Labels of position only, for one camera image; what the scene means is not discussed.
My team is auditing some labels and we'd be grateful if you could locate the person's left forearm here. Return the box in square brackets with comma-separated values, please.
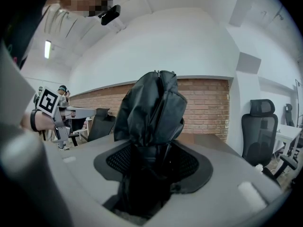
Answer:
[20, 109, 55, 132]

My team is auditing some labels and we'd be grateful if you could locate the person's black top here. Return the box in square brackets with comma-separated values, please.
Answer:
[0, 0, 55, 70]

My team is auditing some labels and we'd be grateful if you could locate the black head camera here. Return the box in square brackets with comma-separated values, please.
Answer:
[98, 4, 122, 26]

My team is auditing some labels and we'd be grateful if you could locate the black mesh office chair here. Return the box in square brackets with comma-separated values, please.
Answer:
[241, 98, 279, 168]

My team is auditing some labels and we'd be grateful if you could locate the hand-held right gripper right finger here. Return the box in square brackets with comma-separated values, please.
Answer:
[146, 140, 291, 227]

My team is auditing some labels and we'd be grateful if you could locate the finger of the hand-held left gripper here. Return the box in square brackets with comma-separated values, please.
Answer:
[67, 105, 97, 121]

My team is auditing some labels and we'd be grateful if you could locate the grey wall panel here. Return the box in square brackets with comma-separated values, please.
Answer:
[236, 52, 262, 75]

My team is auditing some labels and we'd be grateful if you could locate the ceiling tube light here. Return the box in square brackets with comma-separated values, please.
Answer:
[44, 39, 52, 59]

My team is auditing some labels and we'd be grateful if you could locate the white desk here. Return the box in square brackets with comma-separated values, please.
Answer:
[274, 123, 303, 158]

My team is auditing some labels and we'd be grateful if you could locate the black stand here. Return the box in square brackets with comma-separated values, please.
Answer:
[294, 79, 303, 129]

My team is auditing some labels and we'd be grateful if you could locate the black wrist strap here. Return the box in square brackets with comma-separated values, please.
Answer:
[30, 109, 39, 132]

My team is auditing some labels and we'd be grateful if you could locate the brown wooden table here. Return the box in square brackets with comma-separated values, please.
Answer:
[174, 132, 240, 156]

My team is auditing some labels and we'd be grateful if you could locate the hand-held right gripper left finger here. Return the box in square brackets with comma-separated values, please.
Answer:
[44, 140, 133, 206]

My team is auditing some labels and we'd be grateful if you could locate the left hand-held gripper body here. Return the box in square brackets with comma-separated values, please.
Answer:
[35, 86, 72, 149]

